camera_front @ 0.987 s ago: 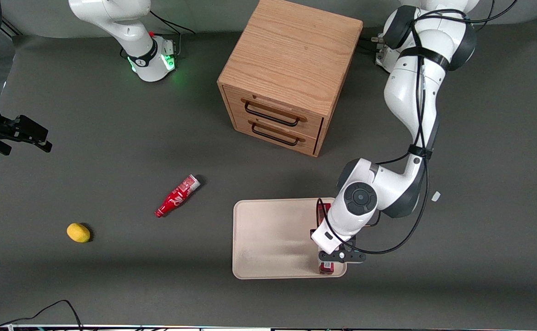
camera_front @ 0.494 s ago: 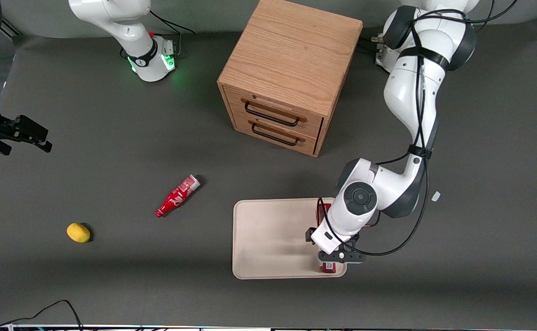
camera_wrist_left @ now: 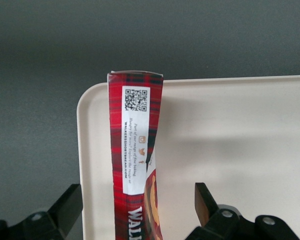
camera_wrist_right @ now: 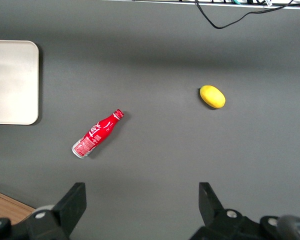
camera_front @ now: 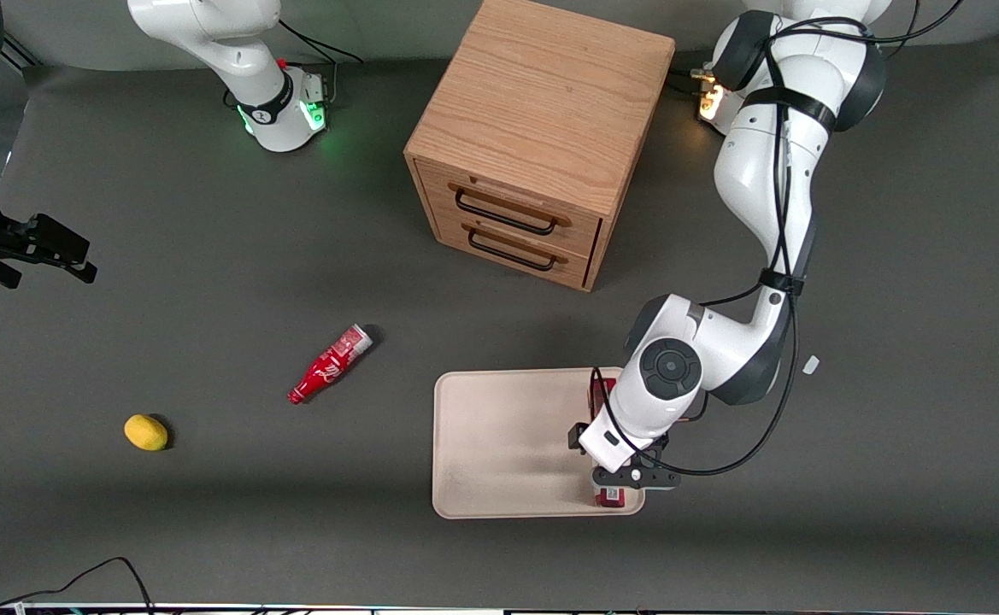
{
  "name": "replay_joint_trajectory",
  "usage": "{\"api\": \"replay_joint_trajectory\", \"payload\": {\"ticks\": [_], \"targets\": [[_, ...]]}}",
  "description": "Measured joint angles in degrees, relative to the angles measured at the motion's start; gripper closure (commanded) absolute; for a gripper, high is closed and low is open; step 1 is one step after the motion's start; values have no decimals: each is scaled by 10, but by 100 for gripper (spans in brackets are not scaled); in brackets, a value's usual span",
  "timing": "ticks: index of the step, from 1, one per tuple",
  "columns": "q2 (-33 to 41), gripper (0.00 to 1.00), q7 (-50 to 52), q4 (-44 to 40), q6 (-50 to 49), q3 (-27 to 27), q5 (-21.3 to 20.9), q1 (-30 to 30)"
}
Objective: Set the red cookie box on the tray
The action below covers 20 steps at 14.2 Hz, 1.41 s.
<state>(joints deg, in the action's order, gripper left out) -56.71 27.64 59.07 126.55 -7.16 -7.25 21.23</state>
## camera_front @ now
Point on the red cookie box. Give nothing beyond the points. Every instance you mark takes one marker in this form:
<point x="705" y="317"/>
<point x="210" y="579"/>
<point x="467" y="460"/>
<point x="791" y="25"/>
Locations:
<point x="612" y="499"/>

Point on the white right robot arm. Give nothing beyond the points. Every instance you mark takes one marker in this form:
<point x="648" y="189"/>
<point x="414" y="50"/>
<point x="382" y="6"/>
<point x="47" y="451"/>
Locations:
<point x="273" y="111"/>

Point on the beige rectangular tray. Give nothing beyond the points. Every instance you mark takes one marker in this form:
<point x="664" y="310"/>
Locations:
<point x="499" y="444"/>

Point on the yellow lemon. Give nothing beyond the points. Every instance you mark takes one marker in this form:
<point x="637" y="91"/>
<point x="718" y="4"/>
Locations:
<point x="146" y="432"/>

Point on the small white scrap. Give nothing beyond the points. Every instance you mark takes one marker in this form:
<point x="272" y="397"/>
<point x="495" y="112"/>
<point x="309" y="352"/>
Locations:
<point x="811" y="365"/>

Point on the red cola bottle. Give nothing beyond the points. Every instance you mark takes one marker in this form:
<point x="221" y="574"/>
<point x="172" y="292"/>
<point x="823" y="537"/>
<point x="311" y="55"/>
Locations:
<point x="328" y="366"/>

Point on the dark grey table mat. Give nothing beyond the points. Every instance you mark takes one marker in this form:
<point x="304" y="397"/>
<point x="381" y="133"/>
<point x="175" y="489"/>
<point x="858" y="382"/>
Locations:
<point x="208" y="512"/>

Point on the wooden drawer cabinet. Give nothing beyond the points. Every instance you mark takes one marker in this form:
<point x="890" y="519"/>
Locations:
<point x="542" y="94"/>

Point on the black frame strut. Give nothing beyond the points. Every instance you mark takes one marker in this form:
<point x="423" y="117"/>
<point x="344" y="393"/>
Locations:
<point x="19" y="56"/>

